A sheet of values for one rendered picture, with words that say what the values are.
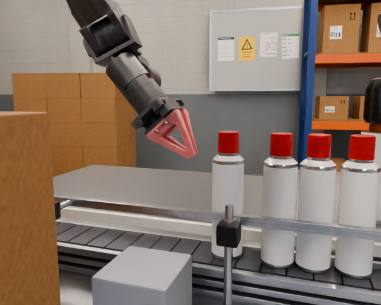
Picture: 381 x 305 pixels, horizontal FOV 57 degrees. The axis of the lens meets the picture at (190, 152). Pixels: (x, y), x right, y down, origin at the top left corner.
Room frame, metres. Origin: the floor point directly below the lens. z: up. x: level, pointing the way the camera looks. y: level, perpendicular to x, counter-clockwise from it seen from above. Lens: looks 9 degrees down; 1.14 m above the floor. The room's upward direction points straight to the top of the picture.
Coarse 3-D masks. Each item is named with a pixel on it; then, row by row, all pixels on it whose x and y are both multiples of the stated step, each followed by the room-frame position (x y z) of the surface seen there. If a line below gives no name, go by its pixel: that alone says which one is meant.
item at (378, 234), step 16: (96, 208) 0.58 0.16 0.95; (112, 208) 0.57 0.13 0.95; (128, 208) 0.56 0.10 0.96; (144, 208) 0.55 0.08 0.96; (160, 208) 0.54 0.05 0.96; (176, 208) 0.54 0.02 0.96; (256, 224) 0.50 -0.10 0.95; (272, 224) 0.49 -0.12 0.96; (288, 224) 0.48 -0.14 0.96; (304, 224) 0.47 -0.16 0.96; (320, 224) 0.47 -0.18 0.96; (336, 224) 0.47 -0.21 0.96
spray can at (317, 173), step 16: (320, 144) 0.49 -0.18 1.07; (304, 160) 0.51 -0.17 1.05; (320, 160) 0.49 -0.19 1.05; (304, 176) 0.50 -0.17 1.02; (320, 176) 0.48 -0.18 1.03; (304, 192) 0.50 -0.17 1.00; (320, 192) 0.48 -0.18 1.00; (304, 208) 0.49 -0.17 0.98; (320, 208) 0.48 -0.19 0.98; (304, 240) 0.49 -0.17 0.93; (320, 240) 0.48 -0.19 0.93; (304, 256) 0.49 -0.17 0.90; (320, 256) 0.48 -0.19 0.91; (320, 272) 0.48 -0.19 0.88
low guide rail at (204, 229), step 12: (60, 216) 0.69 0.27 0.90; (72, 216) 0.68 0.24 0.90; (84, 216) 0.67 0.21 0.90; (96, 216) 0.66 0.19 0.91; (108, 216) 0.65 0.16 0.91; (120, 216) 0.65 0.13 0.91; (132, 216) 0.64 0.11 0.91; (144, 216) 0.64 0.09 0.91; (156, 228) 0.62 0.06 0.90; (168, 228) 0.61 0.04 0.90; (180, 228) 0.61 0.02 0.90; (192, 228) 0.60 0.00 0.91; (204, 228) 0.59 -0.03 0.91; (252, 228) 0.58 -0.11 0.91; (252, 240) 0.57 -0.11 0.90
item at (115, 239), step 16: (64, 224) 0.69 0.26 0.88; (64, 240) 0.61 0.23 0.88; (80, 240) 0.61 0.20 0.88; (96, 240) 0.61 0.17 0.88; (112, 240) 0.61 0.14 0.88; (128, 240) 0.61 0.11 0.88; (144, 240) 0.61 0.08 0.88; (160, 240) 0.61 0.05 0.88; (176, 240) 0.61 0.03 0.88; (192, 240) 0.61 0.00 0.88; (192, 256) 0.54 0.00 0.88; (208, 256) 0.54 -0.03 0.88; (256, 256) 0.54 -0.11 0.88; (272, 272) 0.49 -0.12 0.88; (288, 272) 0.49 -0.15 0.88; (304, 272) 0.49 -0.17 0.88; (336, 272) 0.49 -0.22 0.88; (368, 288) 0.45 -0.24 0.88
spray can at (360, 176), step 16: (352, 144) 0.49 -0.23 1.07; (368, 144) 0.48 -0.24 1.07; (352, 160) 0.49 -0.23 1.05; (368, 160) 0.48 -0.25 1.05; (352, 176) 0.48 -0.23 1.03; (368, 176) 0.47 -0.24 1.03; (352, 192) 0.47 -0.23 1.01; (368, 192) 0.47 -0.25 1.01; (352, 208) 0.47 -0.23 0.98; (368, 208) 0.47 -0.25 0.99; (352, 224) 0.47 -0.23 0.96; (368, 224) 0.47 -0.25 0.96; (336, 240) 0.50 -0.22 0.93; (352, 240) 0.47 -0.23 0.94; (368, 240) 0.47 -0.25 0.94; (336, 256) 0.49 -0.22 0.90; (352, 256) 0.47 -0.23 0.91; (368, 256) 0.47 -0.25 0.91; (352, 272) 0.47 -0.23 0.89; (368, 272) 0.47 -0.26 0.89
